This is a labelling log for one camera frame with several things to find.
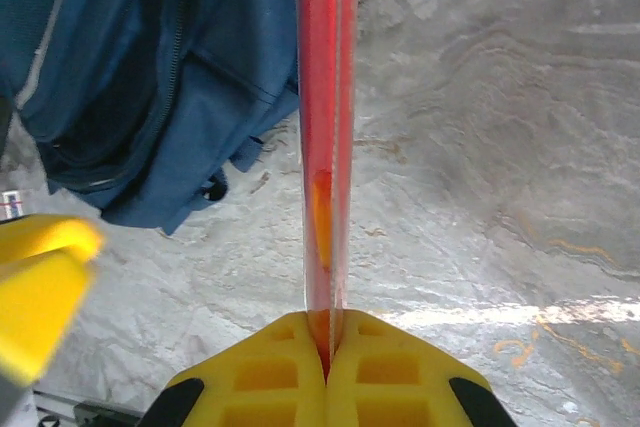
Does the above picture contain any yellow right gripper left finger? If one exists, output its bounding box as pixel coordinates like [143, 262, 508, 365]
[144, 310, 327, 427]

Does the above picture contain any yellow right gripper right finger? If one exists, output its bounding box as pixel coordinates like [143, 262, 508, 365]
[325, 310, 516, 427]

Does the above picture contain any navy blue student backpack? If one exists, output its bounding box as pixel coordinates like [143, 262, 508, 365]
[0, 0, 301, 237]

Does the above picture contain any red cover book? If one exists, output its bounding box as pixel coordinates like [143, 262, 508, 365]
[294, 0, 359, 383]

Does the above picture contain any white red card box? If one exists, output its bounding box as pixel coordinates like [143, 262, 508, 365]
[0, 190, 27, 222]

